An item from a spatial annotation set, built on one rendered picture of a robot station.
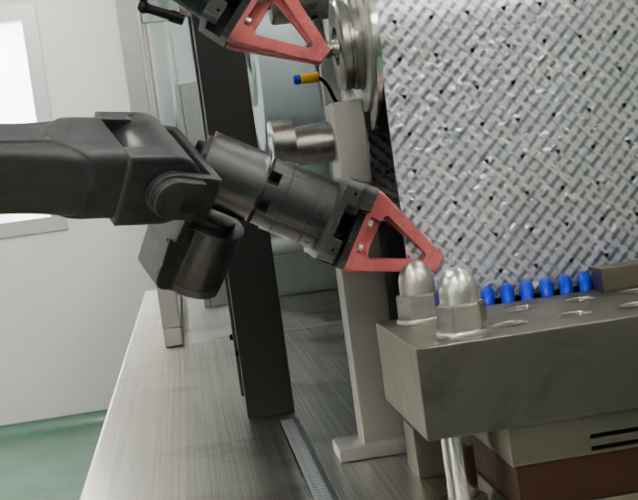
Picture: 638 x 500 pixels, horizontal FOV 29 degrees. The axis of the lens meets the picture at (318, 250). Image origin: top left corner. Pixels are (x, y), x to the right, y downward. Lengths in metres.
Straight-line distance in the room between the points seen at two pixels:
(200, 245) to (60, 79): 5.63
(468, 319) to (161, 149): 0.25
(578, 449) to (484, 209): 0.24
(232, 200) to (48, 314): 5.67
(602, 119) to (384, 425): 0.32
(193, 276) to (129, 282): 5.58
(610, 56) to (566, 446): 0.34
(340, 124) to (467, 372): 0.32
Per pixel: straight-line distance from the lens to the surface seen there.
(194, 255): 0.97
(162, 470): 1.15
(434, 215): 0.99
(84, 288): 6.57
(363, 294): 1.06
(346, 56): 1.01
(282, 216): 0.95
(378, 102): 1.00
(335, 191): 0.96
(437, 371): 0.80
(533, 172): 1.01
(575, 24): 1.03
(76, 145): 0.88
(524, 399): 0.81
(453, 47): 1.00
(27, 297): 6.60
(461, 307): 0.82
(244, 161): 0.95
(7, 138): 0.87
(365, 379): 1.07
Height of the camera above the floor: 1.15
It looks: 4 degrees down
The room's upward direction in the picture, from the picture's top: 8 degrees counter-clockwise
